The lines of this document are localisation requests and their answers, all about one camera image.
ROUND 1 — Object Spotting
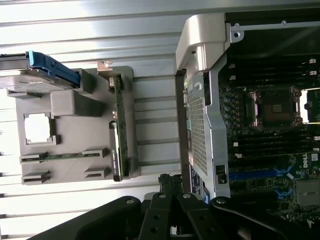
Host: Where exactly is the green motherboard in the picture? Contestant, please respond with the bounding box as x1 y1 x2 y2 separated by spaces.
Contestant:
219 57 320 226

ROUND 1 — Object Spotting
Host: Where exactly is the blue expansion slot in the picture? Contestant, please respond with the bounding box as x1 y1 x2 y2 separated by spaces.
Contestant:
228 170 278 180

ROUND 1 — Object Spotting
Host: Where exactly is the silver chipset heatsink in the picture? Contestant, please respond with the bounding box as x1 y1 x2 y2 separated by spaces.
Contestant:
296 179 320 207

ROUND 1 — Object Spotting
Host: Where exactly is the green RAM stick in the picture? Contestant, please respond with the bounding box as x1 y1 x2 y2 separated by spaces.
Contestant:
21 152 101 162

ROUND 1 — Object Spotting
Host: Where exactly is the grey plastic parts rack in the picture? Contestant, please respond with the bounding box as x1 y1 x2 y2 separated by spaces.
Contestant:
7 66 141 186

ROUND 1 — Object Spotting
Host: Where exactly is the open black PC case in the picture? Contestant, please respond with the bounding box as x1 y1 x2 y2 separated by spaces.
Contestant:
173 11 320 235

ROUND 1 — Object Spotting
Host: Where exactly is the CPU socket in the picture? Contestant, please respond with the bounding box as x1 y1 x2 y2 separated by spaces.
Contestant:
248 86 305 130

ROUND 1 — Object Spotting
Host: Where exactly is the silver CPU chip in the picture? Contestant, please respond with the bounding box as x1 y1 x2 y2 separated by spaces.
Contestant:
24 115 52 143

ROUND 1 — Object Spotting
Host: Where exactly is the metal socket cover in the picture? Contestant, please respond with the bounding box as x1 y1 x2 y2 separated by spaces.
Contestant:
301 88 320 123

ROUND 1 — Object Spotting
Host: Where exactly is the silver hard disk drive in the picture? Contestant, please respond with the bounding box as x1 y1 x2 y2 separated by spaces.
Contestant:
0 53 76 91

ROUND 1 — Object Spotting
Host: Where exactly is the blue disk caddy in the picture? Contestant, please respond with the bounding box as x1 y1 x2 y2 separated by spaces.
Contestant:
26 50 81 89

